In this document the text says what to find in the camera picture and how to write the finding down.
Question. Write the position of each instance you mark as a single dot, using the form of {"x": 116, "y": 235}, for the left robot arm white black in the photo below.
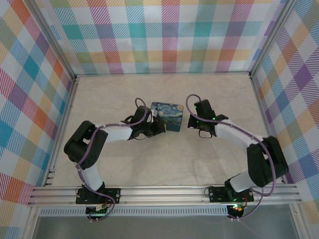
{"x": 82, "y": 147}

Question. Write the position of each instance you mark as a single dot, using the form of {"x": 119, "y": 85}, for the starry night print tin box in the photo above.
{"x": 172, "y": 115}

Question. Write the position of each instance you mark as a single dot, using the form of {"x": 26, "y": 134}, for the aluminium frame post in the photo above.
{"x": 272, "y": 37}
{"x": 53, "y": 39}

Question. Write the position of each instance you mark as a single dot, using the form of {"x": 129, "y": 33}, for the grey metal plate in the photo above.
{"x": 162, "y": 227}

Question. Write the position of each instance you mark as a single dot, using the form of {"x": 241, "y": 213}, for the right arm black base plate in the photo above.
{"x": 216, "y": 194}

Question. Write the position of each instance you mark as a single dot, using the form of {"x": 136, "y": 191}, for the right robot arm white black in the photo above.
{"x": 264, "y": 161}

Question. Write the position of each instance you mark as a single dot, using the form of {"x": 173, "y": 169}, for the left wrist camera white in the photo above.
{"x": 154, "y": 113}

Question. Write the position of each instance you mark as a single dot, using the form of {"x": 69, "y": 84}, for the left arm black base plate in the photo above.
{"x": 113, "y": 195}

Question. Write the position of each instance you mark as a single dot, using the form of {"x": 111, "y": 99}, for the aluminium frame bar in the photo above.
{"x": 66, "y": 119}
{"x": 261, "y": 104}

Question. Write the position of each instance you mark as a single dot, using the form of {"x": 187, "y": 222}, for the aluminium mounting rail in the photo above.
{"x": 162, "y": 195}

